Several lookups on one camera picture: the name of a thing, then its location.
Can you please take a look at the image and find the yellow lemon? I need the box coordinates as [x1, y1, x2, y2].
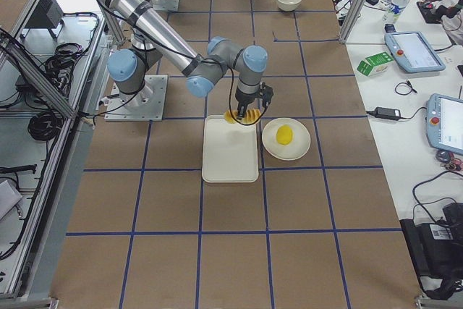
[276, 124, 294, 145]

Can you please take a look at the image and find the teach pendant tablet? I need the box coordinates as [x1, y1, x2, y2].
[384, 31, 446, 73]

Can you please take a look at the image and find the cream plate under lemon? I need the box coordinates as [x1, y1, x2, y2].
[262, 118, 311, 161]

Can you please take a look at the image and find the white rectangular tray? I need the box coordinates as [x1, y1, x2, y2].
[202, 115, 259, 183]

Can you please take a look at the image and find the plastic water bottle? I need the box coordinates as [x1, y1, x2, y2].
[383, 0, 410, 25]

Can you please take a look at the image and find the black power adapter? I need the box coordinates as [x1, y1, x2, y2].
[375, 106, 402, 121]

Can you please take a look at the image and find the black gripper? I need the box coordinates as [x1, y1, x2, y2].
[235, 82, 273, 123]

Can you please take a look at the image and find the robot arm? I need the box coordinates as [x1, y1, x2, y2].
[97, 0, 273, 125]

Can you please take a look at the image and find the green white box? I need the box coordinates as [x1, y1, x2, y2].
[357, 51, 394, 77]

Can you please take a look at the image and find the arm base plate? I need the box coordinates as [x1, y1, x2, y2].
[151, 0, 179, 12]
[104, 75, 169, 122]

